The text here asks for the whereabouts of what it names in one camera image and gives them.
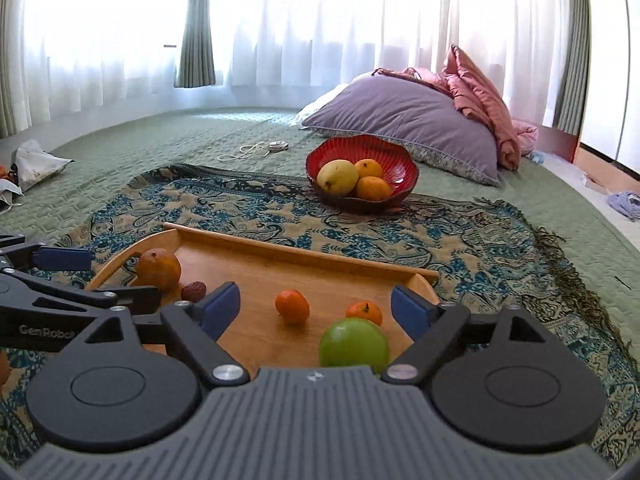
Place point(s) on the blue paisley patterned throw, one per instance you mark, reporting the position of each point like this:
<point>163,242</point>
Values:
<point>486,253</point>

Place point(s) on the red wooden bed frame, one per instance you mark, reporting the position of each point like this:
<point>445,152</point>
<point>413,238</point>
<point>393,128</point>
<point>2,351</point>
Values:
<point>557,142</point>

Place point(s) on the blue cloth on floor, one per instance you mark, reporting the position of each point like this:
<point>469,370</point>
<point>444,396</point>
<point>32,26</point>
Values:
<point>626,203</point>

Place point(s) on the bright orange mandarin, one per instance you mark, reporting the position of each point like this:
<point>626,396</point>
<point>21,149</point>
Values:
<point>5,368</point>

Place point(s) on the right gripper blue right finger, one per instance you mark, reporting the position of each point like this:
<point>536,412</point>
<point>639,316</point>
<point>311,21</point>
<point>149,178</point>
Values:
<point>435,331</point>

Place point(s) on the pink blanket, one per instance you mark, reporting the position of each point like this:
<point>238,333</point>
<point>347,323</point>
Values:
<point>476,98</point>

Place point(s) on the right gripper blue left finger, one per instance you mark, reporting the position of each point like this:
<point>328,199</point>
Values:
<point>193,330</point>

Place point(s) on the green quilted bedspread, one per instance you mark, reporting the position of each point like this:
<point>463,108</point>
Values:
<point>265,143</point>

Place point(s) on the red fruit bowl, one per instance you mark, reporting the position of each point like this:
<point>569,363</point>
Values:
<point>400,172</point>

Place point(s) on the white sheer curtain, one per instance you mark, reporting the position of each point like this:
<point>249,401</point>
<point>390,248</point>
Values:
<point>63,57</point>

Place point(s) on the white plastic bag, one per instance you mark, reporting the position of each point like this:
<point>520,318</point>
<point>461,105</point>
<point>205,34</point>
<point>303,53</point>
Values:
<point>34,165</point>

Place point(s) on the front orange in bowl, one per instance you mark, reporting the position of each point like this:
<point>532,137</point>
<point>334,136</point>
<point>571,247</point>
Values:
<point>373,189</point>

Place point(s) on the back orange in bowl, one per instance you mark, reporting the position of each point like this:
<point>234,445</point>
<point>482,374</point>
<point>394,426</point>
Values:
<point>369,168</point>

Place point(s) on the green curtain left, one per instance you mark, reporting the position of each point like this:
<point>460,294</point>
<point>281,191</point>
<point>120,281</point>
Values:
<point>196,67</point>

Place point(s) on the red date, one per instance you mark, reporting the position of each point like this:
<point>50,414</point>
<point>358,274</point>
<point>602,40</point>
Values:
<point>193,292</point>

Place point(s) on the green apple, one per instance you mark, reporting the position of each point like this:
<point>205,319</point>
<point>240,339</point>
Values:
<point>353,342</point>

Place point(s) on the crumpled white paper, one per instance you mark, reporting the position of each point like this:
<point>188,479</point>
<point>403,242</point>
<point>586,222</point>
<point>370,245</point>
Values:
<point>10,195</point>

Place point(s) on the small tangerine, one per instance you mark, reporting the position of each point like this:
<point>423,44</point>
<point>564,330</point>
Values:
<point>366,310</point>
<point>292,307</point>

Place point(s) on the wooden serving tray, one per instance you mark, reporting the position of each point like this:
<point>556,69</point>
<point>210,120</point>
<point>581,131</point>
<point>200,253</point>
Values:
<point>257,337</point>

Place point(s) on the yellow mango in bowl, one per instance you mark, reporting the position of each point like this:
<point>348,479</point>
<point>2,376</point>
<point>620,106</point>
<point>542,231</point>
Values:
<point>338,178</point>

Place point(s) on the large dull brown orange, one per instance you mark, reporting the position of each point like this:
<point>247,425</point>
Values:
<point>160,268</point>

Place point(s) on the green curtain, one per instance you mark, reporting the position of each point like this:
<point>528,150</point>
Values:
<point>196,67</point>
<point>570,103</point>

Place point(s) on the purple pillow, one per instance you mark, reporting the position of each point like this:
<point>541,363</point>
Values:
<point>420,119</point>

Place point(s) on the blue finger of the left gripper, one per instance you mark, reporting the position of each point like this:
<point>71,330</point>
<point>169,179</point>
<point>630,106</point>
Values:
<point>139,300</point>
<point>62,259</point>

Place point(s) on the orange in bowl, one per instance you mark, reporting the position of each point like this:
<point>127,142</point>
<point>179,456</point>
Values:
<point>373,189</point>
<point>369,168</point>

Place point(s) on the green curtain right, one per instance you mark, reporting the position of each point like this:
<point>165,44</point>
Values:
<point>570,103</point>

